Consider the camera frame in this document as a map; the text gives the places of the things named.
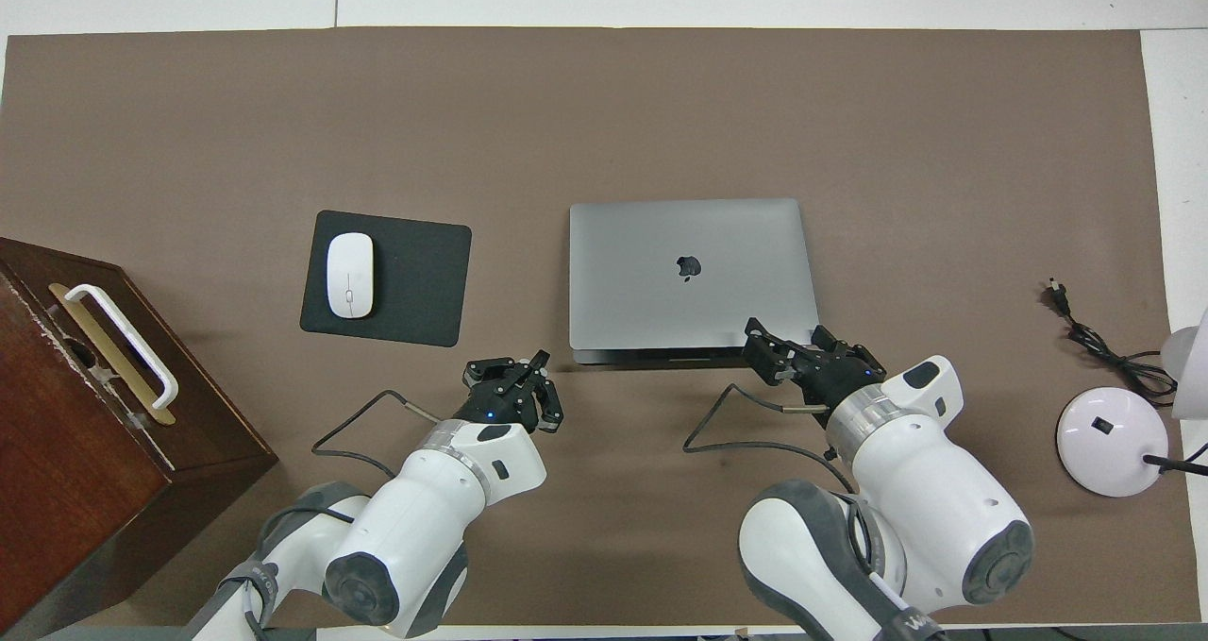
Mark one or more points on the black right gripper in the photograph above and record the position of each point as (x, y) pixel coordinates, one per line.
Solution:
(830, 384)

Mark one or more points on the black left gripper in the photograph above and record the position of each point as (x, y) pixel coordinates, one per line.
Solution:
(505, 403)

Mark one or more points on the grey Apple laptop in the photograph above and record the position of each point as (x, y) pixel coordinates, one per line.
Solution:
(661, 244)

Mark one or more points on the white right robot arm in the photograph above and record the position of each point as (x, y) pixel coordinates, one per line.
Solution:
(925, 490)

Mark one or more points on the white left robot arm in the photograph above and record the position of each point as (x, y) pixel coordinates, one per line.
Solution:
(415, 528)

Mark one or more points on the black mouse pad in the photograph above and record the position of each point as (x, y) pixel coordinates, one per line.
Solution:
(415, 282)

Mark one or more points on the white computer mouse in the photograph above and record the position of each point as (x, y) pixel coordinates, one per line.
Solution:
(350, 278)

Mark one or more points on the brown table mat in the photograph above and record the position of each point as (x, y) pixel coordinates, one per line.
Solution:
(661, 103)

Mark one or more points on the white desk lamp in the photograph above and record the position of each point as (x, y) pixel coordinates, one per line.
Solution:
(1104, 452)

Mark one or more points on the dark brown wooden box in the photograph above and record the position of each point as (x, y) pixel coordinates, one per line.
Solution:
(57, 452)

